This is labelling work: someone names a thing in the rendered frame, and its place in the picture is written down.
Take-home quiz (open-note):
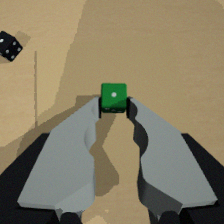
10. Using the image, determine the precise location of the black die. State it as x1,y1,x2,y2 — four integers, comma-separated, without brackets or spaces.
0,31,23,62

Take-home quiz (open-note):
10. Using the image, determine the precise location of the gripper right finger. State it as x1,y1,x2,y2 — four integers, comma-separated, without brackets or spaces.
126,96,224,224

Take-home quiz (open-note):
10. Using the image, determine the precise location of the green die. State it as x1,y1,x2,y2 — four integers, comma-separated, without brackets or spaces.
101,83,127,113

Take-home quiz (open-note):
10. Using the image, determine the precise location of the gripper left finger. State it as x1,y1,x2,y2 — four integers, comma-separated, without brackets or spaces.
0,96,101,224

